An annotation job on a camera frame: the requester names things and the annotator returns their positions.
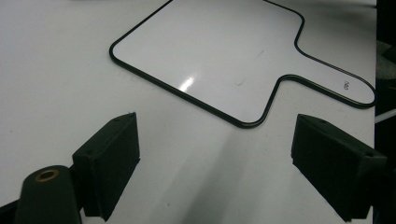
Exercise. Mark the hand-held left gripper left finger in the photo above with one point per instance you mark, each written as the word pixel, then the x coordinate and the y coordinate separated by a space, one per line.
pixel 107 161

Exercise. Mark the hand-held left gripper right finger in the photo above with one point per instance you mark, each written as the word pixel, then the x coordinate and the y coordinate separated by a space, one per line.
pixel 336 168

